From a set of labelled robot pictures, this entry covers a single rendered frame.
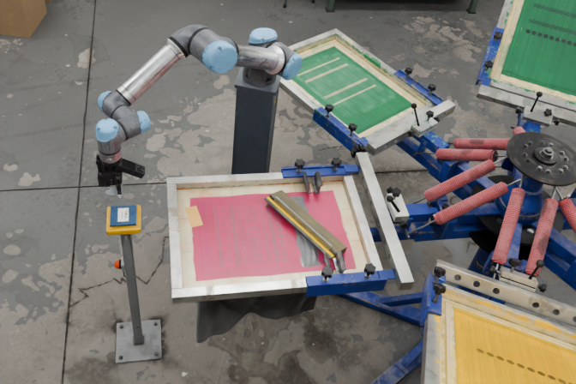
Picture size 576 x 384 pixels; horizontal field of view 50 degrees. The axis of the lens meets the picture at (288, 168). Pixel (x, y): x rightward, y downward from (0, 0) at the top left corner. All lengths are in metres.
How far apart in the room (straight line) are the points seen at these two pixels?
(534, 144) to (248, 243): 1.20
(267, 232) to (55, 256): 1.54
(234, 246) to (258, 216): 0.18
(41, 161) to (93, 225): 0.64
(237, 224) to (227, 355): 0.96
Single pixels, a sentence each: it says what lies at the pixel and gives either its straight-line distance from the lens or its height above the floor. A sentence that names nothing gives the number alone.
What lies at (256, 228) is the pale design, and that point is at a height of 0.95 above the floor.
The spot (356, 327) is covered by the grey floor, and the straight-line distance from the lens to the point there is 3.43.
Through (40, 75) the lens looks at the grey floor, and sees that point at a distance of 4.88.
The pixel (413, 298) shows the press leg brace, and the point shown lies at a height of 0.19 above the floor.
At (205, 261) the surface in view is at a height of 0.95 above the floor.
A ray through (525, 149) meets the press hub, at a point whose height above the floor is 1.31.
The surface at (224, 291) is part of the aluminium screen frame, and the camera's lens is 2.27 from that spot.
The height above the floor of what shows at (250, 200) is 0.95.
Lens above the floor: 2.87
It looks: 45 degrees down
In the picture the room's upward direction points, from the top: 9 degrees clockwise
